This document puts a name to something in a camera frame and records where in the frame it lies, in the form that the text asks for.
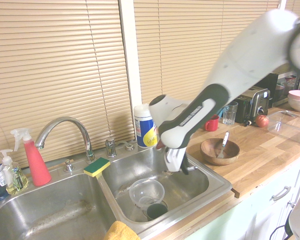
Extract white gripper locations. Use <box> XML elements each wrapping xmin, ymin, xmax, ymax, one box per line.
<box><xmin>164</xmin><ymin>147</ymin><xmax>190</xmax><ymax>176</ymax></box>

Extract stainless steel double sink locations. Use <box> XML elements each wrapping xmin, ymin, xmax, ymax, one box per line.
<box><xmin>0</xmin><ymin>133</ymin><xmax>233</xmax><ymax>240</ymax></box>

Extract wooden bowl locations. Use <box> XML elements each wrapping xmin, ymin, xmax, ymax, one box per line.
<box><xmin>200</xmin><ymin>137</ymin><xmax>241</xmax><ymax>166</ymax></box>

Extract clear plastic bowl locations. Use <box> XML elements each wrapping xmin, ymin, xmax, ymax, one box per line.
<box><xmin>128</xmin><ymin>178</ymin><xmax>166</xmax><ymax>208</ymax></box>

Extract red mug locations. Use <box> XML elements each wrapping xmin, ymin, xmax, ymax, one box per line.
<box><xmin>203</xmin><ymin>114</ymin><xmax>220</xmax><ymax>132</ymax></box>

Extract dark green cup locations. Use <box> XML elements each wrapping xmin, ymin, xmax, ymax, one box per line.
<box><xmin>146</xmin><ymin>202</ymin><xmax>168</xmax><ymax>222</ymax></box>

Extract disinfecting wipes canister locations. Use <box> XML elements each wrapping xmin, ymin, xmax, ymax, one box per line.
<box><xmin>133</xmin><ymin>104</ymin><xmax>158</xmax><ymax>150</ymax></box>

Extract clear drinking glass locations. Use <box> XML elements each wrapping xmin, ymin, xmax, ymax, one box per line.
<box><xmin>222</xmin><ymin>101</ymin><xmax>239</xmax><ymax>126</ymax></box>

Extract yellow green sponge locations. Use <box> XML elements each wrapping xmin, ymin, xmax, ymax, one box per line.
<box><xmin>83</xmin><ymin>156</ymin><xmax>111</xmax><ymax>179</ymax></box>

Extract red apple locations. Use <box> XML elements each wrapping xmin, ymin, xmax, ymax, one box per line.
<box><xmin>255</xmin><ymin>114</ymin><xmax>270</xmax><ymax>128</ymax></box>

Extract yellow cloth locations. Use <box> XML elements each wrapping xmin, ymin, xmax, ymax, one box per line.
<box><xmin>103</xmin><ymin>220</ymin><xmax>141</xmax><ymax>240</ymax></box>

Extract pale green base cabinet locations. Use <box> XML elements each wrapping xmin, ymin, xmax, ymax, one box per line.
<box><xmin>189</xmin><ymin>152</ymin><xmax>300</xmax><ymax>240</ymax></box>

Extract black silver toaster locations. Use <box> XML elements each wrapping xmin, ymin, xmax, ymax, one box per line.
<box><xmin>233</xmin><ymin>86</ymin><xmax>271</xmax><ymax>125</ymax></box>

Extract chrome gooseneck faucet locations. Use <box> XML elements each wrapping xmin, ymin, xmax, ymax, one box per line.
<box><xmin>34</xmin><ymin>117</ymin><xmax>97</xmax><ymax>165</ymax></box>

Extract clear plastic container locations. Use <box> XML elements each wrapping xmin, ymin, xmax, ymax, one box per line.
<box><xmin>266</xmin><ymin>110</ymin><xmax>300</xmax><ymax>146</ymax></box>

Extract chrome soap dispenser knob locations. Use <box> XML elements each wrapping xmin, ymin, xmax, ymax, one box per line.
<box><xmin>63</xmin><ymin>159</ymin><xmax>75</xmax><ymax>173</ymax></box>

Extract black microwave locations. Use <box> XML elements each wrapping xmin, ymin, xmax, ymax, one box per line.
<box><xmin>257</xmin><ymin>72</ymin><xmax>291</xmax><ymax>108</ymax></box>

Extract wide beige window blinds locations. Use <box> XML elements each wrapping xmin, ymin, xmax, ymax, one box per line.
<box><xmin>133</xmin><ymin>0</ymin><xmax>283</xmax><ymax>121</ymax></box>
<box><xmin>0</xmin><ymin>0</ymin><xmax>137</xmax><ymax>168</ymax></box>

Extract red spray bottle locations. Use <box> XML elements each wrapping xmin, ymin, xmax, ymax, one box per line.
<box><xmin>10</xmin><ymin>127</ymin><xmax>53</xmax><ymax>187</ymax></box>

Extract yellow hand soap pump bottle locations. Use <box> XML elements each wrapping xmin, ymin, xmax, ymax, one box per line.
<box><xmin>0</xmin><ymin>149</ymin><xmax>30</xmax><ymax>196</ymax></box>

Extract white handled metal fork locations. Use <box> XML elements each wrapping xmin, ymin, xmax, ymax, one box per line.
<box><xmin>216</xmin><ymin>131</ymin><xmax>230</xmax><ymax>159</ymax></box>

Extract chrome faucet handle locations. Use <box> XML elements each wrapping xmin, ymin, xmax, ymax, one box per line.
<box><xmin>105</xmin><ymin>137</ymin><xmax>117</xmax><ymax>158</ymax></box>

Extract silver drawer handle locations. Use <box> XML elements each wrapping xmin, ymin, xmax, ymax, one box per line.
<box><xmin>271</xmin><ymin>185</ymin><xmax>292</xmax><ymax>202</ymax></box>

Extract black cable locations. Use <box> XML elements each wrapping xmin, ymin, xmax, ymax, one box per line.
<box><xmin>269</xmin><ymin>223</ymin><xmax>291</xmax><ymax>240</ymax></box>

